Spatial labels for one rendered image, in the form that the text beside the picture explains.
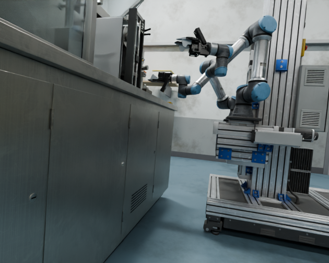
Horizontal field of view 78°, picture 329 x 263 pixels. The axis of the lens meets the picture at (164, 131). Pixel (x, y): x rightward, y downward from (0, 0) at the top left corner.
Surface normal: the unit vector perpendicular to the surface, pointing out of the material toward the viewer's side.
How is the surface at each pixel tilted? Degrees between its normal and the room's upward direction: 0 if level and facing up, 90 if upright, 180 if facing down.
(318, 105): 90
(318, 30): 90
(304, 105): 90
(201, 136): 90
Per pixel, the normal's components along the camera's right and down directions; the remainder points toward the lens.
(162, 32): -0.24, 0.02
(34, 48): 0.96, 0.09
